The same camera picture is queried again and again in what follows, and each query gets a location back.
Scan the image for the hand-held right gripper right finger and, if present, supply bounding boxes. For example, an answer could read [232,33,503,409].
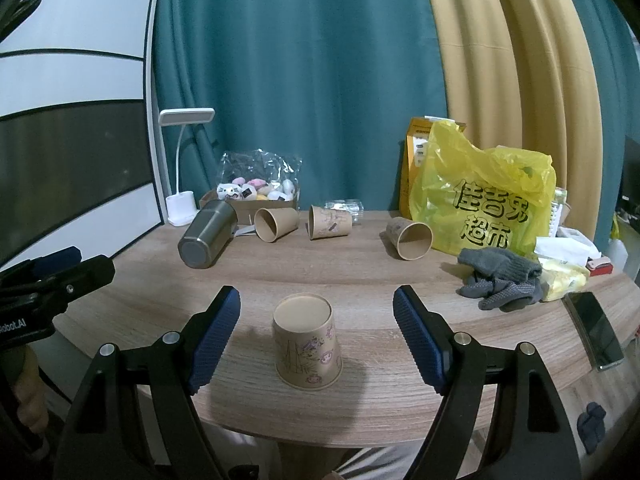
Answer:
[392,285,583,480]

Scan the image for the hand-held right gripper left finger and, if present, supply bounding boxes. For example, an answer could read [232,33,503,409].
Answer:
[52,285,242,480]

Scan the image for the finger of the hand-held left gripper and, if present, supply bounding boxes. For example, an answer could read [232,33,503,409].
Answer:
[30,255,116,315]
[0,246,83,302]

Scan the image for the printed brown paper cup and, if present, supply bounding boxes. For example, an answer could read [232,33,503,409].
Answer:
[307,204,353,241]
[271,294,344,390]
[386,217,434,261]

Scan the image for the plain brown paper cup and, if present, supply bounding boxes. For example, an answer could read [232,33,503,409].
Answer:
[254,206,301,244]

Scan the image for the person's left hand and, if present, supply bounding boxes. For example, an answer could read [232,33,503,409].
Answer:
[14,346,50,437]

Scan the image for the grey knit glove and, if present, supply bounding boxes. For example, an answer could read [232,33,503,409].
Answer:
[459,276,551,312]
[456,247,544,285]

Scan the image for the stainless steel tumbler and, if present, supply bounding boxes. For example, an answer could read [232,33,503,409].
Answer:
[178,199,239,271]

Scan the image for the white desk lamp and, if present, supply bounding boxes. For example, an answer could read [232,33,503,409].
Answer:
[159,108,216,227]

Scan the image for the cardboard box of plush toys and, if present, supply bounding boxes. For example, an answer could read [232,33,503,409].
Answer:
[199,187,301,226]

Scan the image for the person's light pants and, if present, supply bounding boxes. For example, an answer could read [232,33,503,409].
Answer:
[200,422,441,480]

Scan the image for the clear plastic pack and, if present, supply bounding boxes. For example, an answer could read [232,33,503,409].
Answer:
[325,199,364,226]

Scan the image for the yellow tissue pack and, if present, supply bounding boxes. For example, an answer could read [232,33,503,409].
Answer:
[537,255,591,303]

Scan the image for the yellow plastic shopping bag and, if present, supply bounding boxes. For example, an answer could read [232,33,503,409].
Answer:
[410,120,557,257]

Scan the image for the white tissue paper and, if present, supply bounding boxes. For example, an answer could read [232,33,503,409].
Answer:
[534,227,601,267]

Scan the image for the black smartphone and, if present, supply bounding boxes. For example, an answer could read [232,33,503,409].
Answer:
[564,291,626,372]

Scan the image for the clear plastic bag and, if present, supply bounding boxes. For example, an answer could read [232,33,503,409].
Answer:
[220,149,303,202]

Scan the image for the orange cardboard box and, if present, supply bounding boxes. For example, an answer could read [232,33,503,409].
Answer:
[400,116,468,222]

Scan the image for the dark blue slipper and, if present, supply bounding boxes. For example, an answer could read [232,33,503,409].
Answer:
[580,401,608,428]
[576,422,605,452]

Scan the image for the spiral notebook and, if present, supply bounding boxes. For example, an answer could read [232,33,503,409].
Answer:
[547,187,571,238]

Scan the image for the dark monitor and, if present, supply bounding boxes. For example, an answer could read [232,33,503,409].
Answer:
[619,135,640,223]

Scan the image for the teal curtain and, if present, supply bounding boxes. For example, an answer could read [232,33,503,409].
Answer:
[560,0,640,243]
[150,0,451,217]

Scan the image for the yellow curtain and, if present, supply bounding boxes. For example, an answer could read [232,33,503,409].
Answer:
[417,0,609,241]

